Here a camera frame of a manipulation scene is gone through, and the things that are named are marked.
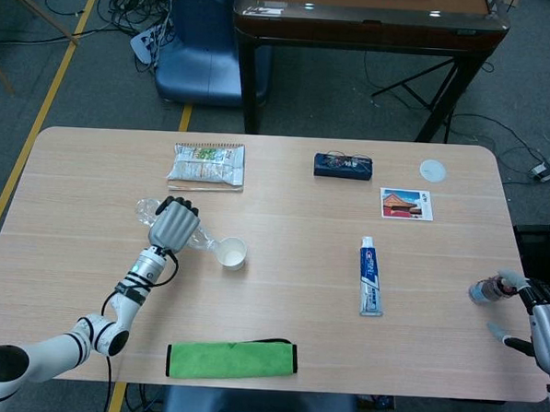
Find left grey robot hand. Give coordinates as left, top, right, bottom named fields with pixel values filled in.
left=146, top=194, right=202, bottom=253

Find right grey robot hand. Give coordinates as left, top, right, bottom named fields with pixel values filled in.
left=483, top=266, right=550, bottom=392

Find transparent plastic water bottle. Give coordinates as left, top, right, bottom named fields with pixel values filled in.
left=132, top=196, right=229, bottom=261

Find small plastic drink bottle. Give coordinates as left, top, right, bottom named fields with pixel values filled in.
left=467, top=274, right=520, bottom=307

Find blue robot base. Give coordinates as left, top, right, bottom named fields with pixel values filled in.
left=153, top=0, right=274, bottom=111

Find white paper cup green print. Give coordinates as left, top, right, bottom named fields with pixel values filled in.
left=215, top=235, right=250, bottom=273

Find snack packet bag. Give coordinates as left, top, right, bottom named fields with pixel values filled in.
left=165, top=139, right=247, bottom=195

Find white green snack bag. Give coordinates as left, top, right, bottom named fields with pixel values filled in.
left=168, top=142, right=246, bottom=187

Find black equipment box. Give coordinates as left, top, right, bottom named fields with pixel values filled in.
left=510, top=221, right=550, bottom=281

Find green cloth black edging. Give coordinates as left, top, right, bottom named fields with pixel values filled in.
left=165, top=333, right=301, bottom=385

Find thin-framed eyeglasses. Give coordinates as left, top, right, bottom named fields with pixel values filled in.
left=322, top=148, right=371, bottom=173

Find dark blue glasses case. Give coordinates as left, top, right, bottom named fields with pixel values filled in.
left=312, top=152, right=375, bottom=182

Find blue white toothpaste tube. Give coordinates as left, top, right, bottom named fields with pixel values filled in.
left=355, top=235, right=389, bottom=319

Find postcard with red building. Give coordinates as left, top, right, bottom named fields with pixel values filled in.
left=378, top=186, right=436, bottom=222

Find round white table grommet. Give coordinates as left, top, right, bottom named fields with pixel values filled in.
left=418, top=159, right=448, bottom=182

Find dark blue padded seat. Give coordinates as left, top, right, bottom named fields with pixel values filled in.
left=160, top=383, right=363, bottom=412

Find white chair wooden legs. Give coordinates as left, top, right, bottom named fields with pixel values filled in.
left=0, top=0, right=83, bottom=99

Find dark brown mahjong table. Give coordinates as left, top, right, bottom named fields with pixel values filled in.
left=226, top=0, right=512, bottom=148

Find black tripod stand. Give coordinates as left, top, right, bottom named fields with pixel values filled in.
left=369, top=53, right=459, bottom=116

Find black floor cable tangle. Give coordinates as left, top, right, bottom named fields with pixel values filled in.
left=41, top=0, right=176, bottom=72

